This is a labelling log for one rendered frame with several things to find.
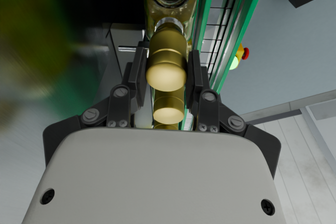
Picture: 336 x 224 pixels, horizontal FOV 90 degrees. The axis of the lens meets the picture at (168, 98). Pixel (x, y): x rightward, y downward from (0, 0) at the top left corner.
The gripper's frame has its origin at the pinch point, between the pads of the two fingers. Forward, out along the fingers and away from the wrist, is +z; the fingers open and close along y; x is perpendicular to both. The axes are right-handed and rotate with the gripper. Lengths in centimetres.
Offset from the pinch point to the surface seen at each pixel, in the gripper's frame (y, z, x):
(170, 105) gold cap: 0.5, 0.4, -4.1
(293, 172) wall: 161, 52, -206
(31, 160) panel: -11.7, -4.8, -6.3
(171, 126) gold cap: 0.9, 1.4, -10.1
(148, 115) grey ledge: -7, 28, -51
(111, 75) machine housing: -14.7, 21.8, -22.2
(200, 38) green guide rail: 6.0, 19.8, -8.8
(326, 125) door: 201, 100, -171
